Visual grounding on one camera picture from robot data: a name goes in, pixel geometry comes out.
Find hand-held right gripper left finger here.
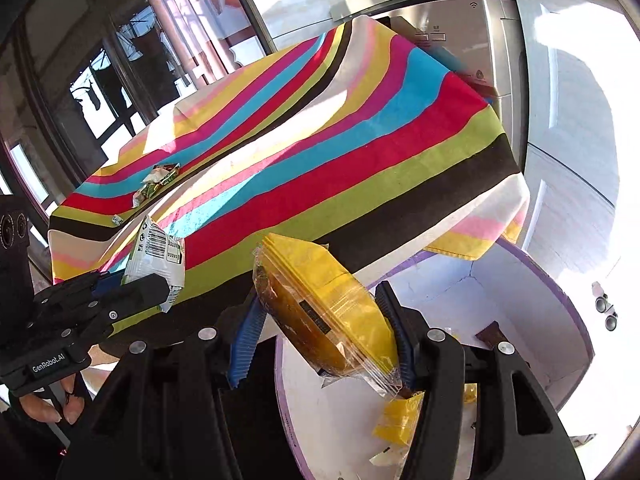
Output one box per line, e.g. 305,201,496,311
55,292,281,480

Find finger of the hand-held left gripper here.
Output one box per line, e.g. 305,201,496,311
60,274,172,362
34,269,127,322

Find white green snack packet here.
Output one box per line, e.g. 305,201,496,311
121,214,187,313

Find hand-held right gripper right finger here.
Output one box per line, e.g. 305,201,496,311
375,280,588,480

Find dark framed glass door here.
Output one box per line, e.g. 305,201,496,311
0,0,268,271

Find person's left hand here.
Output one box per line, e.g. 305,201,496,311
7,372,88,427

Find white box with purple rim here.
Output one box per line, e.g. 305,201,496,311
274,237,596,480

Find grey appliance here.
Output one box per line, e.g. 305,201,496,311
390,0,522,127

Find brown snack bar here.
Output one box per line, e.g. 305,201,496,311
475,321,507,346

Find small metal wheels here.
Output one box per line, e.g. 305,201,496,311
591,281,619,332

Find yellow clear cake packet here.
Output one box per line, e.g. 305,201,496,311
252,232,416,402

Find colourful striped tablecloth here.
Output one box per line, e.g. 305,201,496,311
47,15,531,357

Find yellow snack packet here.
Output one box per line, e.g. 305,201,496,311
372,385,478,447

